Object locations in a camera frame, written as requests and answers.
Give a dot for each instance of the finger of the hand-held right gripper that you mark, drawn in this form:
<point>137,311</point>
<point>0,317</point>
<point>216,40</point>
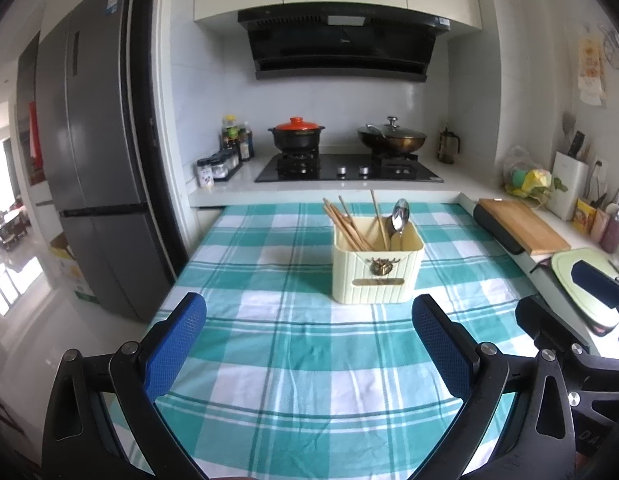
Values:
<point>544,320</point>
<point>594,282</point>

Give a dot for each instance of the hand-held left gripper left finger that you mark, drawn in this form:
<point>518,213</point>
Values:
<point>177,340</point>

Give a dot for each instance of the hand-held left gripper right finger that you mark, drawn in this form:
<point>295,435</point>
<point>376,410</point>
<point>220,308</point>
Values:
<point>439,345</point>

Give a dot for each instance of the cream utensil holder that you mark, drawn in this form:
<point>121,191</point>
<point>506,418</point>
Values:
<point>359,280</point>

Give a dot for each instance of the large steel spoon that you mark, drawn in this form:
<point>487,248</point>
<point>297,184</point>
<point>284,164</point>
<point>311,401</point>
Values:
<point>400,215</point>

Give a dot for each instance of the green cutting board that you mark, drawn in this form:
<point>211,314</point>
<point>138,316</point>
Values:
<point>562,270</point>

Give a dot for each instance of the mauve bottle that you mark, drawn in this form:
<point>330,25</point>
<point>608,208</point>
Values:
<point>614,232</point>

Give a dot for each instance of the black tray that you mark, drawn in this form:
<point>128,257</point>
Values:
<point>542,262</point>

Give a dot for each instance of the pink cup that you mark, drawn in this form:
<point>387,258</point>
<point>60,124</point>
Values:
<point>599,225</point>

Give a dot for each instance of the yellow packet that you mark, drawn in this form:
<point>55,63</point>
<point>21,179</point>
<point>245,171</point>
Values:
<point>584,216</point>

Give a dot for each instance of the wooden cutting board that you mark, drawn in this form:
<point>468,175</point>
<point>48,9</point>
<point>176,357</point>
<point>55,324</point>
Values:
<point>524,227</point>

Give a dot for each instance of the white knife holder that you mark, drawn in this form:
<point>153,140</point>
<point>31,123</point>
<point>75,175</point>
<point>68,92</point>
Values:
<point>569,185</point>

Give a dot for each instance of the teal checked tablecloth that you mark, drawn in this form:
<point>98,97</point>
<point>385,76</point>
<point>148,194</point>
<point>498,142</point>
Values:
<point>289,360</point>

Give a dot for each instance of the plastic bag of produce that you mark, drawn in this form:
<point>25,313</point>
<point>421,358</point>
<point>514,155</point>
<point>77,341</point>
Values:
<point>529,180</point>

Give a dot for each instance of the cardboard box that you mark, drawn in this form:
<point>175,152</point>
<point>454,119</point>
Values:
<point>72,270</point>

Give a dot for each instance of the grey spatula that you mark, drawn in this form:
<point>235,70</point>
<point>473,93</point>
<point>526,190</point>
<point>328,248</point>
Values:
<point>568,127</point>

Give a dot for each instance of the white label spice jar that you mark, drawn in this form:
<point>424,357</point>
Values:
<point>204,176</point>

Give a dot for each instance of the glass coffee press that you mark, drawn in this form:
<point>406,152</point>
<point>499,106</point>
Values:
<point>448,147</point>

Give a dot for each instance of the black gas hob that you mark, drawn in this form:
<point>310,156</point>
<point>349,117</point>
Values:
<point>339,170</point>

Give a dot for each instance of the wooden dining furniture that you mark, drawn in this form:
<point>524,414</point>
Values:
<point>7,230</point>

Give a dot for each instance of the dark sauce bottle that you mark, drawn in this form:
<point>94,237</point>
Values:
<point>245,145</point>

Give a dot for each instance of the wok with glass lid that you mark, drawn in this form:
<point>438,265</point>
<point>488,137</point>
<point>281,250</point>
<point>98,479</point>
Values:
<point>394,142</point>

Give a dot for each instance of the yellow capped sauce bottle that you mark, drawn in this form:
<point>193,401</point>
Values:
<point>229,132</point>

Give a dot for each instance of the grey refrigerator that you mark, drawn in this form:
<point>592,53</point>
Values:
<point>94,135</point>

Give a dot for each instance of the black pot orange lid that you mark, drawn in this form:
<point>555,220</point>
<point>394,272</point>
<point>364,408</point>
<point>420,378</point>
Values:
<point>295,137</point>

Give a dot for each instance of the red cloth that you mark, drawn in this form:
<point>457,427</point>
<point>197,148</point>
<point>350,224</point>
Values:
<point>35,135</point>

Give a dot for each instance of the black range hood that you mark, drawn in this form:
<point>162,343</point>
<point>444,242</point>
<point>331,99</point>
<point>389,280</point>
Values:
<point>339,50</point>

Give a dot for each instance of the white wall outlet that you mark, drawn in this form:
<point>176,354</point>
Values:
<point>598,170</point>

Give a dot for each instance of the wall calendar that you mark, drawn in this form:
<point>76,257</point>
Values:
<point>590,70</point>

